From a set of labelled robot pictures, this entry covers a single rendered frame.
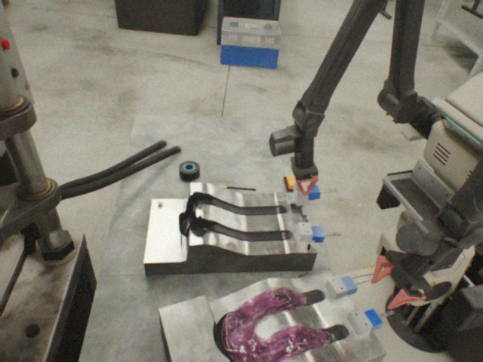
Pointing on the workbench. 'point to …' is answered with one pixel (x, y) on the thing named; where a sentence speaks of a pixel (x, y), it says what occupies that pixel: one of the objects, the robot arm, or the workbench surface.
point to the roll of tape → (189, 170)
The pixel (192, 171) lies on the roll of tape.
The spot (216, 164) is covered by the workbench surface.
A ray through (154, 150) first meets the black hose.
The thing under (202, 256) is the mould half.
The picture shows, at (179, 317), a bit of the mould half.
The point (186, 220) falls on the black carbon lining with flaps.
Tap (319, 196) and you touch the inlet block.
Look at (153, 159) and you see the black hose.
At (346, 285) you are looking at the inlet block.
